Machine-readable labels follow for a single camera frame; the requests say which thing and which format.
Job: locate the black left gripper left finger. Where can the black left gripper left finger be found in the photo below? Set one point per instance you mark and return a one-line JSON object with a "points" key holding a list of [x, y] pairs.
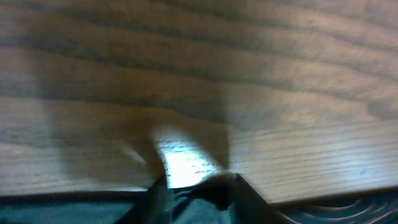
{"points": [[153, 207]]}

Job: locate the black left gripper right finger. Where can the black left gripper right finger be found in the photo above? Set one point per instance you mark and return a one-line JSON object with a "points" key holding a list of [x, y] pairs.
{"points": [[248, 207]]}

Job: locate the black cycling jersey with logos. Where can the black cycling jersey with logos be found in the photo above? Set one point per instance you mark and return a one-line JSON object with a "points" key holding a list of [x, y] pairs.
{"points": [[206, 203]]}

